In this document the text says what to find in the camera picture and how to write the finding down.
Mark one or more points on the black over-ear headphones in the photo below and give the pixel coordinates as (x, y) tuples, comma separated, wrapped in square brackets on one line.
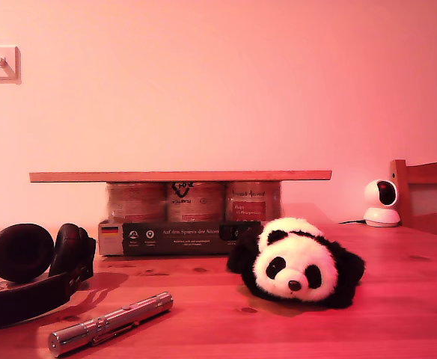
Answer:
[(20, 252)]

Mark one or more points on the stuffed panda toy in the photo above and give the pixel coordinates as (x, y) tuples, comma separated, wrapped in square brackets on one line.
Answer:
[(297, 261)]

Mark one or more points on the tin can with red label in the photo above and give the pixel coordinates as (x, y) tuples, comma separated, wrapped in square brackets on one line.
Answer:
[(136, 202)]

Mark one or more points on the tin can with script lettering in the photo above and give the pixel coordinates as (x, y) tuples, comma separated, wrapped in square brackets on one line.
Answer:
[(252, 202)]

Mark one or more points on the tin can with fox logo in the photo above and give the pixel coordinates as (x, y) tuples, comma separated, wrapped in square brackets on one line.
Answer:
[(196, 203)]

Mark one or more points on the wooden chair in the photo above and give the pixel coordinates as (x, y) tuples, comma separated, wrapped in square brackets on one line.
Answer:
[(402, 194)]

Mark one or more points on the white round security camera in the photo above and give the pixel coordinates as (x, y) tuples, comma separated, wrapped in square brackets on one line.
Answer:
[(381, 198)]

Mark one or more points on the silver pen flashlight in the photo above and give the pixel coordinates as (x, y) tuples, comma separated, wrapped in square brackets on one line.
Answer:
[(110, 323)]

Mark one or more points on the wooden shelf board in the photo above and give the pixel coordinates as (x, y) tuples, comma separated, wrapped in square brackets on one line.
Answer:
[(181, 176)]

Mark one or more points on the dark printed cardboard tray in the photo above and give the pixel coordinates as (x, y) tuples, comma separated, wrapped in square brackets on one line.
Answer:
[(173, 239)]

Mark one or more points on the white wall light switch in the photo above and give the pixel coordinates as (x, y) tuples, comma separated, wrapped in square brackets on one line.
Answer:
[(1, 65)]

